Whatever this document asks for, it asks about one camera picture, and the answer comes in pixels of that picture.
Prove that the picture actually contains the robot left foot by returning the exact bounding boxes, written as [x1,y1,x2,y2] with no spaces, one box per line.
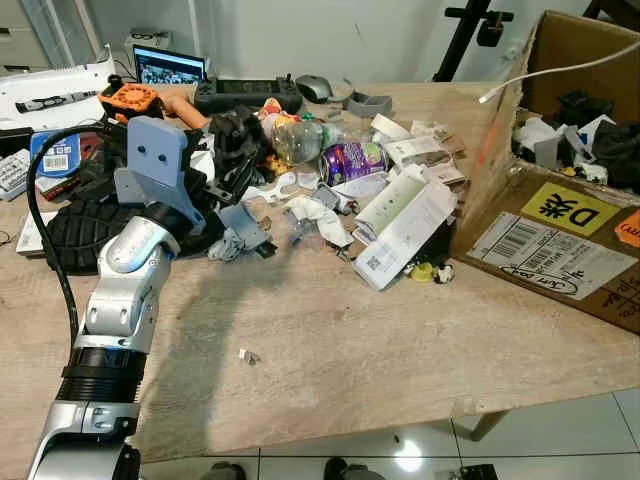
[200,460,247,480]

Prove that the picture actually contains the crumpled white tissue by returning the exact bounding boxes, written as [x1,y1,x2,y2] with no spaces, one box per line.
[284,195,354,250]

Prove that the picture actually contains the white cable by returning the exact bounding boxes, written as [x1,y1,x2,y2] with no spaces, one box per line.
[478,40,640,105]

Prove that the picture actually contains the brown cardboard box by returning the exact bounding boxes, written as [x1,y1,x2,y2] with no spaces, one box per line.
[450,10,640,336]

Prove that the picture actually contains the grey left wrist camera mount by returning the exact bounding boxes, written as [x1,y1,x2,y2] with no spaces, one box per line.
[113,116,193,217]

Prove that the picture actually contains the grey plastic part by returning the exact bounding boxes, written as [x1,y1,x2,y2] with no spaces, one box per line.
[208,204,278,263]

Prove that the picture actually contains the small white cardboard box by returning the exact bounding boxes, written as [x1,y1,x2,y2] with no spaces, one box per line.
[385,130,453,167]

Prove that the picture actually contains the white green carton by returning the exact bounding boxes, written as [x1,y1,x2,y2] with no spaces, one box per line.
[352,165,430,242]

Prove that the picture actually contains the grey computer mouse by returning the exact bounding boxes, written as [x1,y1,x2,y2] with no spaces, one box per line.
[295,74,337,103]

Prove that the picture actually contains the small black floor object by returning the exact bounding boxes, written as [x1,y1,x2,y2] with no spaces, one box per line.
[460,464,499,480]

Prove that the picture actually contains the open laptop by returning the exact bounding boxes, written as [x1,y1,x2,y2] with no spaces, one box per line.
[132,44,208,87]

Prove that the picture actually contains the purple crushed can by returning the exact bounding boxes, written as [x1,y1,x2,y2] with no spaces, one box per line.
[320,140,390,187]

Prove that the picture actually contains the black tripod stand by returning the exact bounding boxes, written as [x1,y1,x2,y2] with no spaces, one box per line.
[432,0,516,83]

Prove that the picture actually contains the black handheld controller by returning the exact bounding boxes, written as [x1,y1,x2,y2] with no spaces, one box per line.
[193,77,304,115]

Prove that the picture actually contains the blue round barcode tag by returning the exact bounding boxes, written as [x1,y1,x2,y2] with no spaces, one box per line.
[30,130,84,180]

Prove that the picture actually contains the clear plastic bottle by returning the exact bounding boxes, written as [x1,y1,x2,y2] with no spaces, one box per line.
[264,114,347,167]

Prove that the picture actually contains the grey printed bracket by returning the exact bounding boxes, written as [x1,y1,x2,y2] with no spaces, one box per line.
[345,90,394,120]

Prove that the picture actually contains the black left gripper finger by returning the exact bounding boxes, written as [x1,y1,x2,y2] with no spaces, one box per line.
[214,152,261,203]
[205,107,264,161]

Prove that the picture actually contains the wooden table leg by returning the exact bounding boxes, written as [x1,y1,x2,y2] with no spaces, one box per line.
[470,410,507,442]

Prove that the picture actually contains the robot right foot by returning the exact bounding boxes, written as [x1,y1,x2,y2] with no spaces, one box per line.
[322,457,387,480]

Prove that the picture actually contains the black cloth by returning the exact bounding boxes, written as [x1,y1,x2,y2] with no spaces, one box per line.
[555,90,640,189]

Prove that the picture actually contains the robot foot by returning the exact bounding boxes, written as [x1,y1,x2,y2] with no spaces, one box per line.
[322,457,387,480]
[200,460,247,480]

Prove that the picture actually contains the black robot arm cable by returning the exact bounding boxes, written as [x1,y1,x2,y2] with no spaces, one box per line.
[26,124,113,349]

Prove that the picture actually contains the white plastic device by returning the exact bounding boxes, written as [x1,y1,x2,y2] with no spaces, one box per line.
[0,55,117,131]

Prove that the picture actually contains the tan cylinder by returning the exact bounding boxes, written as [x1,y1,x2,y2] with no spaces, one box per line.
[165,95,212,130]

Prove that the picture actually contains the long white carton box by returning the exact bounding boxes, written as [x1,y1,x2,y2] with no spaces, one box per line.
[355,180,459,292]

